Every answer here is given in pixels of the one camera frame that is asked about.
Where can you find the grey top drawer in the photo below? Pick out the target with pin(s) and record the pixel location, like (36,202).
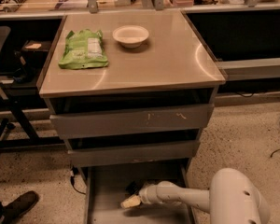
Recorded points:
(130,121)

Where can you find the green snack bag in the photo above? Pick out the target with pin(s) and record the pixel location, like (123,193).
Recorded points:
(83,50)

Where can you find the grey drawer cabinet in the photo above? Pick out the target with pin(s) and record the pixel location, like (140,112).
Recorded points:
(170,68)

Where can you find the grey middle drawer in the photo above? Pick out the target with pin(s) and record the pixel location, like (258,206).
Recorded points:
(133,154)

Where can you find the black shoe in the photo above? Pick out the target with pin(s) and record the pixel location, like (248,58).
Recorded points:
(19,207)

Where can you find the grey open bottom drawer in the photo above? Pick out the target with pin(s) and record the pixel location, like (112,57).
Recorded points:
(106,190)

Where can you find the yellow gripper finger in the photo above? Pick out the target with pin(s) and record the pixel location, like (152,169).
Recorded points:
(131,202)

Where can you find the black box with label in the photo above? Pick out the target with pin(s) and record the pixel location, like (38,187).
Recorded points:
(35,52)

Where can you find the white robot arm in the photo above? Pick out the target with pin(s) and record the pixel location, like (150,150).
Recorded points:
(231,199)

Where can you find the dark blue rxbar wrapper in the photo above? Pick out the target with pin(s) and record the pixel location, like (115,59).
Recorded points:
(134,187)

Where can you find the white paper bowl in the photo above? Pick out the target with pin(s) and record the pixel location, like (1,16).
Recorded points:
(130,36)

